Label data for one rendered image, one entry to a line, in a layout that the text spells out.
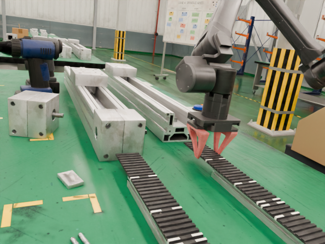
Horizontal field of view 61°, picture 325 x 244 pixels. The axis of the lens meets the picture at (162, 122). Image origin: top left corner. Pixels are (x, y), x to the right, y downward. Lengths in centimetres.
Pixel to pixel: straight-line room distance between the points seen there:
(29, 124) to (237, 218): 52
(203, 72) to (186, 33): 616
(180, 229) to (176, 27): 664
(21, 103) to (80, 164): 22
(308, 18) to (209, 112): 346
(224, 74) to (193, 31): 601
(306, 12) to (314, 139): 317
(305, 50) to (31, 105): 78
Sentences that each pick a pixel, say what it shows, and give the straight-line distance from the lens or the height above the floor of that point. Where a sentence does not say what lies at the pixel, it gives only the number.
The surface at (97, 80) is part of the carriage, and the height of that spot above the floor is 89.
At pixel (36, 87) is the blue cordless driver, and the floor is 85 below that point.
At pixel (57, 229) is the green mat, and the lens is 44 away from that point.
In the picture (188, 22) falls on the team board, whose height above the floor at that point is 146.
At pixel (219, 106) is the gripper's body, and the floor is 93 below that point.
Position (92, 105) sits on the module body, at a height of 86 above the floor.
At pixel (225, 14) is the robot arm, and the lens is 73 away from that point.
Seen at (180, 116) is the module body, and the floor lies 84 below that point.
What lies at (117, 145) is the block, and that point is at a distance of 62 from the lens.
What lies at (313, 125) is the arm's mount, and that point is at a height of 87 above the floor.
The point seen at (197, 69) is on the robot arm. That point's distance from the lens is 53.
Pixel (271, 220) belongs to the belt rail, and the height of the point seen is 79.
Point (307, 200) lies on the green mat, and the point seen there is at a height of 78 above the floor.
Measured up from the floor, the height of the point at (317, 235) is 81.
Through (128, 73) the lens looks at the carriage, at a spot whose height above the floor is 88.
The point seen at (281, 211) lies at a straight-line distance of 50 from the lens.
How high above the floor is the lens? 105
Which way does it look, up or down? 17 degrees down
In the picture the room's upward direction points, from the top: 7 degrees clockwise
